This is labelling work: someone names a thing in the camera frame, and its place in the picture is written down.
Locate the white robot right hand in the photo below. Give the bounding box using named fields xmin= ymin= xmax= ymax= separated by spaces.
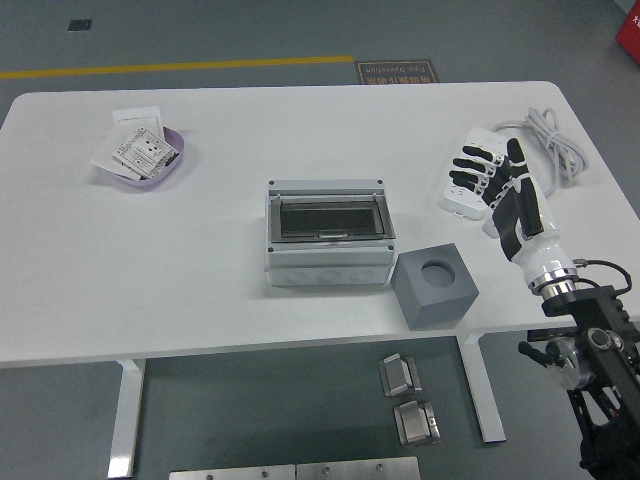
xmin=448 ymin=138 xmax=576 ymax=286

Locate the grey box with clear lid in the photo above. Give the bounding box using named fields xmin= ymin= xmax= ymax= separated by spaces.
xmin=263 ymin=178 xmax=398 ymax=288

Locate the grey cube with round hole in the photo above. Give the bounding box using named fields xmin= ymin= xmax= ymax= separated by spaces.
xmin=390 ymin=243 xmax=480 ymax=330

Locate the white power strip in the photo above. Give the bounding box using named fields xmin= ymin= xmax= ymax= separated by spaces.
xmin=438 ymin=126 xmax=512 ymax=221

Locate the black table control panel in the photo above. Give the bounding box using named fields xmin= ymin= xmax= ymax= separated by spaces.
xmin=526 ymin=327 xmax=581 ymax=343

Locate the white table leg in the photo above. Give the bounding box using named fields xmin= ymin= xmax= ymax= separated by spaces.
xmin=107 ymin=358 xmax=147 ymax=479
xmin=457 ymin=333 xmax=507 ymax=444

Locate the brown floor sign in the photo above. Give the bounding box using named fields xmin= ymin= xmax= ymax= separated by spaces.
xmin=354 ymin=58 xmax=440 ymax=85

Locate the silver metal block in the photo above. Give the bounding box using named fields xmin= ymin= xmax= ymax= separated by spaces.
xmin=393 ymin=399 xmax=442 ymax=446
xmin=378 ymin=352 xmax=424 ymax=398

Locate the red object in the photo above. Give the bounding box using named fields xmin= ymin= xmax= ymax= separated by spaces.
xmin=614 ymin=12 xmax=640 ymax=51

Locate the grey metal plate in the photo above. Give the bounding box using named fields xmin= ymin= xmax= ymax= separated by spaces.
xmin=295 ymin=455 xmax=421 ymax=480
xmin=168 ymin=464 xmax=297 ymax=480

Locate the yellow floor tape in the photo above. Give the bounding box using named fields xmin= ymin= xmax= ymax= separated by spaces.
xmin=0 ymin=53 xmax=355 ymax=80

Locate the purple plastic tray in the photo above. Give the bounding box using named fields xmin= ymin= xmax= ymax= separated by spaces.
xmin=97 ymin=125 xmax=186 ymax=189

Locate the white printed socket panel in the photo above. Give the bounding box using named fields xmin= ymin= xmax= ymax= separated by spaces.
xmin=111 ymin=127 xmax=180 ymax=179

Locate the white flat panel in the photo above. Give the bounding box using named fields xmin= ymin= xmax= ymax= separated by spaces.
xmin=89 ymin=127 xmax=144 ymax=181

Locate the white blank switch plate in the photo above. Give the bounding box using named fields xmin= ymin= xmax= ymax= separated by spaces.
xmin=111 ymin=106 xmax=165 ymax=139

